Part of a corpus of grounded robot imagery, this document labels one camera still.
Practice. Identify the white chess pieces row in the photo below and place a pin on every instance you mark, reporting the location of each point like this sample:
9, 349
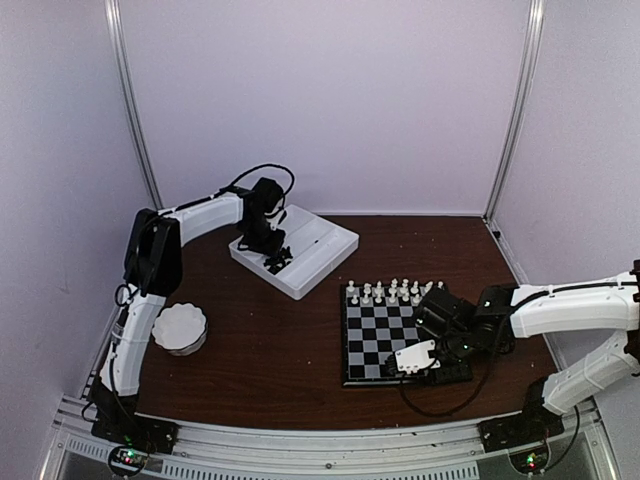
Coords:
396, 293

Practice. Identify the black and silver chessboard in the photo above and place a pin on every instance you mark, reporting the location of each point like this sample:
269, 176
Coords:
373, 328

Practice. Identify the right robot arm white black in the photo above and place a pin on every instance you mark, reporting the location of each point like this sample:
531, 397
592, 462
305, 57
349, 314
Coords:
456, 330

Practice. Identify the white scalloped bowl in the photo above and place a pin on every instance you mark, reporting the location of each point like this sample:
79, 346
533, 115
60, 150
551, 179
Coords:
181, 329

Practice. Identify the aluminium frame post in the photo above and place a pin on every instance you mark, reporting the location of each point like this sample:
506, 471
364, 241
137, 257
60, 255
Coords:
527, 69
116, 33

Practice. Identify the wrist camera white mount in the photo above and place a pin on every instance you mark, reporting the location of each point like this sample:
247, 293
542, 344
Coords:
420, 356
275, 218

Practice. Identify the right aluminium frame post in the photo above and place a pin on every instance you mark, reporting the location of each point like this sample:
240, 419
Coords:
527, 69

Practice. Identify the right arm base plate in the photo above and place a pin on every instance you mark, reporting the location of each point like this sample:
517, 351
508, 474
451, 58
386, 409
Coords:
519, 429

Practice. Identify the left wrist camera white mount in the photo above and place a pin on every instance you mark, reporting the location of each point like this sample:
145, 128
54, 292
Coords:
275, 218

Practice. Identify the black chess pieces pile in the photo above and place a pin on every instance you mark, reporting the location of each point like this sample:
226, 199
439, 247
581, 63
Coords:
281, 260

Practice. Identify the aluminium front rail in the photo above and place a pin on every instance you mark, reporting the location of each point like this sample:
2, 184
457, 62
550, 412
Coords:
203, 451

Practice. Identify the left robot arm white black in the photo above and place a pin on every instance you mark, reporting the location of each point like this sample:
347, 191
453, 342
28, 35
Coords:
153, 271

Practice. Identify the left aluminium frame post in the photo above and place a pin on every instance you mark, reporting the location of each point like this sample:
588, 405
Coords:
116, 33

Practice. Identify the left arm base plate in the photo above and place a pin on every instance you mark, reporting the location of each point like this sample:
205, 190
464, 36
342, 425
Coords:
141, 433

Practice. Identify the white plastic tray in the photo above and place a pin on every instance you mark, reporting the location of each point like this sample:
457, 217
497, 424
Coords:
318, 246

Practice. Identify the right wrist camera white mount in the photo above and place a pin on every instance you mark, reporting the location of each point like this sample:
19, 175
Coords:
420, 356

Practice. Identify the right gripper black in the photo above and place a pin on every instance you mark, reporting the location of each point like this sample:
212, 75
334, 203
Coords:
460, 372

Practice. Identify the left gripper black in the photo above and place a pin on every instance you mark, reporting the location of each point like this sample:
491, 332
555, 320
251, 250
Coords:
272, 248

